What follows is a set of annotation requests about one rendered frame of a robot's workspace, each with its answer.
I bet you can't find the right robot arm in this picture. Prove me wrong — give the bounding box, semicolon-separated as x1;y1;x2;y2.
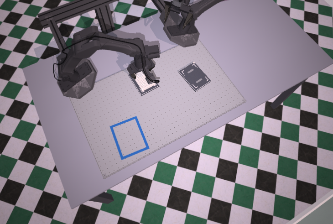
57;26;160;92

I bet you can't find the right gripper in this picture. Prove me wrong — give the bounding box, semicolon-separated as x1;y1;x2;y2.
127;56;156;83

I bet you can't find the blue taped rectangular outline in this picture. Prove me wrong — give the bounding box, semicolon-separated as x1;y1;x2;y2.
110;116;149;160

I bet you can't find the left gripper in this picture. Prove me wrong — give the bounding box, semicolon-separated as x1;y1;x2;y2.
164;0;193;29

